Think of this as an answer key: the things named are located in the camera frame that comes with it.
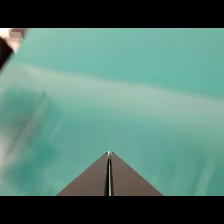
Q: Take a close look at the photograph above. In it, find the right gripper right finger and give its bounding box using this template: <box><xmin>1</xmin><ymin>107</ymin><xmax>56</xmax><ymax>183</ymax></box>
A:
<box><xmin>108</xmin><ymin>151</ymin><xmax>164</xmax><ymax>197</ymax></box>

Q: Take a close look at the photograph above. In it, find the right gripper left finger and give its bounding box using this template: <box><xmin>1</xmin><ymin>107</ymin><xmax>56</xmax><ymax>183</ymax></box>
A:
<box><xmin>57</xmin><ymin>151</ymin><xmax>110</xmax><ymax>197</ymax></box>

